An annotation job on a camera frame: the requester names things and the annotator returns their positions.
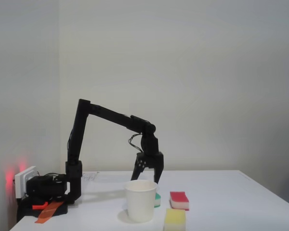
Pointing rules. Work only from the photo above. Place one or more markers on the white paper cup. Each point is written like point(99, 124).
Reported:
point(140, 202)

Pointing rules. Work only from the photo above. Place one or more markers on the red sponge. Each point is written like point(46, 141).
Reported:
point(179, 199)

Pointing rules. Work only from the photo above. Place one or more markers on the printed label sticker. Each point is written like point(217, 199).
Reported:
point(89, 176)

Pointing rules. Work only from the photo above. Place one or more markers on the green sponge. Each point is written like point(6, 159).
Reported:
point(157, 201)

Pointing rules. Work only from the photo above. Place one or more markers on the white power socket box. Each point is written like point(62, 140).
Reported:
point(20, 183)

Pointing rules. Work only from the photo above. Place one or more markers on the yellow sponge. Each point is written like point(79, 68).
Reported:
point(175, 220)

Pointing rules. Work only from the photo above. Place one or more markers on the orange table clamp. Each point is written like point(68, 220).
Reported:
point(48, 211)

